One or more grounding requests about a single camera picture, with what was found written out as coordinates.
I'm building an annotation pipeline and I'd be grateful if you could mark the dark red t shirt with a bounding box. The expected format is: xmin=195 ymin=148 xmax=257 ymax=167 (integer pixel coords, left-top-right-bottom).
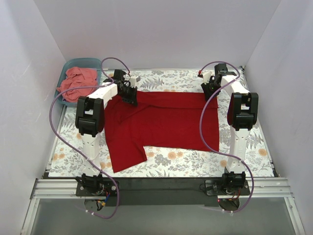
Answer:
xmin=104 ymin=92 xmax=220 ymax=173

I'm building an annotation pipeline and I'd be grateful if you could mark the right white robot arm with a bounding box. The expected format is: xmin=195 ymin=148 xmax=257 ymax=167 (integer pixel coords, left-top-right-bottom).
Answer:
xmin=198 ymin=61 xmax=259 ymax=199

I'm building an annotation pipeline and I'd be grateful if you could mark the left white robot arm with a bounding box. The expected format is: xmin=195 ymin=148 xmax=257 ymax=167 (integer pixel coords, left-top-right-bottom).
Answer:
xmin=75 ymin=70 xmax=141 ymax=198

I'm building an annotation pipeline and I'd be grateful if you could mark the pink t shirt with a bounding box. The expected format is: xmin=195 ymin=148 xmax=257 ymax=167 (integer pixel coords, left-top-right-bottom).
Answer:
xmin=56 ymin=67 xmax=98 ymax=103

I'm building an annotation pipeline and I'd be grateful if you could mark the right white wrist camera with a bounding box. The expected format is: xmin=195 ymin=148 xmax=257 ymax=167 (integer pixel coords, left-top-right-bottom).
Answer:
xmin=198 ymin=70 xmax=212 ymax=84

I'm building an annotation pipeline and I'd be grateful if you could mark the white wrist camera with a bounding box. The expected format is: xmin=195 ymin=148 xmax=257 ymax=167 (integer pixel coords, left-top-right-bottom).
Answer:
xmin=129 ymin=76 xmax=141 ymax=88
xmin=198 ymin=70 xmax=212 ymax=84

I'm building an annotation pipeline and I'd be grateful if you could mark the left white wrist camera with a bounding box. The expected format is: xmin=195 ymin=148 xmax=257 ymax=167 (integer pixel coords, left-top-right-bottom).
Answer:
xmin=129 ymin=76 xmax=141 ymax=88

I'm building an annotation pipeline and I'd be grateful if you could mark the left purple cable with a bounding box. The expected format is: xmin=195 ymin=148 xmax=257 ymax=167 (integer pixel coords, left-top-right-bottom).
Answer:
xmin=49 ymin=57 xmax=133 ymax=218

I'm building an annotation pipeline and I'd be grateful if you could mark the purple cable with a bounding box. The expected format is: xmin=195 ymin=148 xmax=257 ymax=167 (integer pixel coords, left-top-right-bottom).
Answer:
xmin=199 ymin=61 xmax=256 ymax=214
xmin=49 ymin=57 xmax=133 ymax=218

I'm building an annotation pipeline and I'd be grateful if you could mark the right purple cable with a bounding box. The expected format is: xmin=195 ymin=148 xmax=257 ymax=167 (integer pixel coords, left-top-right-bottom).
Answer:
xmin=199 ymin=61 xmax=256 ymax=214

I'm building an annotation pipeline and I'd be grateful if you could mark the aluminium frame rail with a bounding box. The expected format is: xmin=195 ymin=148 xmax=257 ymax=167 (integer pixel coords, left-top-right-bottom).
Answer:
xmin=22 ymin=178 xmax=86 ymax=233

